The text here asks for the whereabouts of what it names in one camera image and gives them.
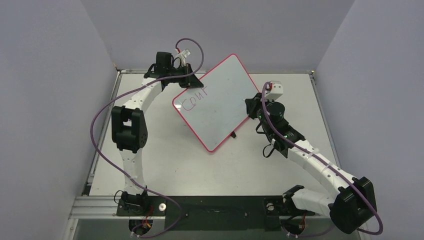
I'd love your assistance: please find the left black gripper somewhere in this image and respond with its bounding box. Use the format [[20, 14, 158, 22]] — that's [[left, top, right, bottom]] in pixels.
[[167, 64, 204, 89]]

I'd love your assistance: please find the pink framed whiteboard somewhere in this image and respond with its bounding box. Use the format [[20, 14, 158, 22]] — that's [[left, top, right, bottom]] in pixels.
[[172, 53, 259, 153]]

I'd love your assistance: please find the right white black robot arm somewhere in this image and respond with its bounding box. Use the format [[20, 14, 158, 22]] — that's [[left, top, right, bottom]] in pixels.
[[244, 93, 377, 234]]

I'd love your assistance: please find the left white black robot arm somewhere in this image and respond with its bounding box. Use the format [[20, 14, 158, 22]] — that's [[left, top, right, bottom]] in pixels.
[[111, 49, 204, 215]]

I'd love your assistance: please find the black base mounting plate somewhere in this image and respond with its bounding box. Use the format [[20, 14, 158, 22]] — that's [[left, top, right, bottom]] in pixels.
[[116, 195, 313, 236]]

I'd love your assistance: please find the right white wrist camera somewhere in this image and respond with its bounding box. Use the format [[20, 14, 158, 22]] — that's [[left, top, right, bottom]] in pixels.
[[264, 81, 284, 101]]

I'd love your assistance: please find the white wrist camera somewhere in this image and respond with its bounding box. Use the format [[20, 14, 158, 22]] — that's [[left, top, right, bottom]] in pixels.
[[176, 49, 191, 60], [264, 81, 284, 101]]

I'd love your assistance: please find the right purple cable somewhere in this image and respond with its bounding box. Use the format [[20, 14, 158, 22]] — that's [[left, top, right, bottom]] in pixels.
[[261, 81, 384, 239]]

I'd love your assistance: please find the purple cable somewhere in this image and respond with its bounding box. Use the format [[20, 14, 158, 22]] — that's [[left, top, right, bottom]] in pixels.
[[89, 38, 205, 239], [261, 81, 384, 239]]

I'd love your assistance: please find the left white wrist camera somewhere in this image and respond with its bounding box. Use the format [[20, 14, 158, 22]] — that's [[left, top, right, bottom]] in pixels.
[[176, 49, 191, 60]]

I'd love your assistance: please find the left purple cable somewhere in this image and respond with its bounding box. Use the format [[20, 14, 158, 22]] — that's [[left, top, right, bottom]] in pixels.
[[89, 38, 205, 239]]

